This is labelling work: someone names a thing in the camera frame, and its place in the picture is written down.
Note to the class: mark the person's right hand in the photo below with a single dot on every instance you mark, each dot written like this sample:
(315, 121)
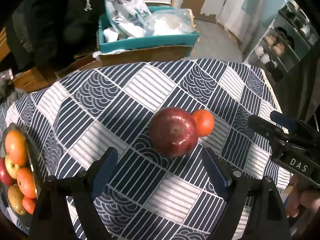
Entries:
(308, 198)

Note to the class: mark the clear plastic bag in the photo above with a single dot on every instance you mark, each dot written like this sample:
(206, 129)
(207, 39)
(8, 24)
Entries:
(170, 22)

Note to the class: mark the white printed plastic bag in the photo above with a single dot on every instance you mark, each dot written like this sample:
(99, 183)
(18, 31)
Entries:
(127, 17)

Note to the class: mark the orange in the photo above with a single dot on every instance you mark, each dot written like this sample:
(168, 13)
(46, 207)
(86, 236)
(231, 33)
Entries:
(16, 147)
(26, 183)
(205, 122)

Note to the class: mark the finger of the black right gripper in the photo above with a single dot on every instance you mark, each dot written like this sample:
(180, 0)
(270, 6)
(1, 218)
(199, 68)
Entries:
(287, 122)
(266, 129)

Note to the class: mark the yellow-green mango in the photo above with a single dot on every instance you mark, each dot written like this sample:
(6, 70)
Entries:
(11, 167)

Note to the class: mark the shoe rack shelf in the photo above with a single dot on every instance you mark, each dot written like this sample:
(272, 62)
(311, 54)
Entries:
(284, 43)

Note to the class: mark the brown potato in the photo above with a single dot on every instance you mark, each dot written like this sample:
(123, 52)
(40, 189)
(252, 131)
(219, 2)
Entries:
(15, 198)

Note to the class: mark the small orange tangerine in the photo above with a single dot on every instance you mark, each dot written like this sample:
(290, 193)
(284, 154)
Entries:
(29, 204)

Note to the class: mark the navy white patterned tablecloth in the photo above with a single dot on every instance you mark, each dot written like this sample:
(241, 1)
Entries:
(149, 196)

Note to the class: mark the dark hanging clothes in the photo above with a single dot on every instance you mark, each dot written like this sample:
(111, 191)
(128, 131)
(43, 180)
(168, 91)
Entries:
(48, 33)

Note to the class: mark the teal cardboard box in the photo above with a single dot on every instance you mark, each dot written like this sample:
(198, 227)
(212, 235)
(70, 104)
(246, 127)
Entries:
(118, 46)

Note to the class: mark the dark fruit tray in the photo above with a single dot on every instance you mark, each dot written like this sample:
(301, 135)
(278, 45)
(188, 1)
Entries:
(24, 221)

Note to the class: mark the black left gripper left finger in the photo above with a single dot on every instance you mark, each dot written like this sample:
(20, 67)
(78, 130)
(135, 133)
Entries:
(84, 187)

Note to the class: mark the large red apple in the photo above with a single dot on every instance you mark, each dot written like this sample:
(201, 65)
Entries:
(173, 132)

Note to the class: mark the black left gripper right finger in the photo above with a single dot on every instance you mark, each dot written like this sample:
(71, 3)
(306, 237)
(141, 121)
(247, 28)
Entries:
(234, 188)

